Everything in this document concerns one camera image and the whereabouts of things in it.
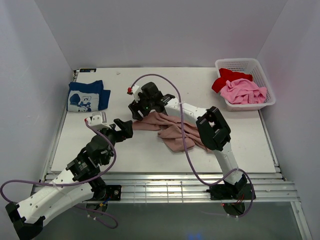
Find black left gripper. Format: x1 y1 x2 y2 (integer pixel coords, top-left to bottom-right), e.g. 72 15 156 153
93 118 133 165

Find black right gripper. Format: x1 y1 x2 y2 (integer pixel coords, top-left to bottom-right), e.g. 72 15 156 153
129 91 155 122

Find dusty pink printed t-shirt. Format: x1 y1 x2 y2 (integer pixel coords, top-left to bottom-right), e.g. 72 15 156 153
132 111 210 153

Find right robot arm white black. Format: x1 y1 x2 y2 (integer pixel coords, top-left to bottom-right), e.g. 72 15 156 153
127 82 255 200

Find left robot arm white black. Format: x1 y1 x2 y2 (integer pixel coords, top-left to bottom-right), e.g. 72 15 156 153
5 115 133 240

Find folded blue printed t-shirt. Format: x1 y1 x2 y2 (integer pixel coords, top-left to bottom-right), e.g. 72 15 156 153
66 80 111 113

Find small blue label sticker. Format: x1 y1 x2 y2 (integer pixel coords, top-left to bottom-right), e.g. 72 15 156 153
79 68 97 73

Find red t-shirt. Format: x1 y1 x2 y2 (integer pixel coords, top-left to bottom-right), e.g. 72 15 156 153
211 68 253 94

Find bright pink t-shirt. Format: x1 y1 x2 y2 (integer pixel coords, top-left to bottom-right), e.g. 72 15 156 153
220 78 268 105

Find white plastic laundry basket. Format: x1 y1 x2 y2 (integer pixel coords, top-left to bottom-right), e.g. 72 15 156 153
215 58 276 112

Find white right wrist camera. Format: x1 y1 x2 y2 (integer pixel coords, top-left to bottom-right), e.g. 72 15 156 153
127 84 142 103

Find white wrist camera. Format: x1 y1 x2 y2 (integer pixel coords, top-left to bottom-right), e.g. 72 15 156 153
127 84 142 103
84 111 111 131

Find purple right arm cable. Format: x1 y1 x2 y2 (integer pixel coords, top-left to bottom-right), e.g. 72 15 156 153
130 73 256 218

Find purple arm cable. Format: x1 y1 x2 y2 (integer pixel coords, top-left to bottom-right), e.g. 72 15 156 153
130 73 256 218
0 122 119 230

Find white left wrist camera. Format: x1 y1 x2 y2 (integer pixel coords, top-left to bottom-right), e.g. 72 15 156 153
84 111 111 131

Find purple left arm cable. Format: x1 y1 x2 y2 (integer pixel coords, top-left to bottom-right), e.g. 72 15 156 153
0 122 119 230

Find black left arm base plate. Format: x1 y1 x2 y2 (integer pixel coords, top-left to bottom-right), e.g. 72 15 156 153
101 185 122 202

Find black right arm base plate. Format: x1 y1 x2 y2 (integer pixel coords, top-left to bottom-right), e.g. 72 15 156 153
206 183 256 200

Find aluminium table frame rails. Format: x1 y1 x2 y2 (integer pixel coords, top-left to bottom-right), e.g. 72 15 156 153
28 172 301 205

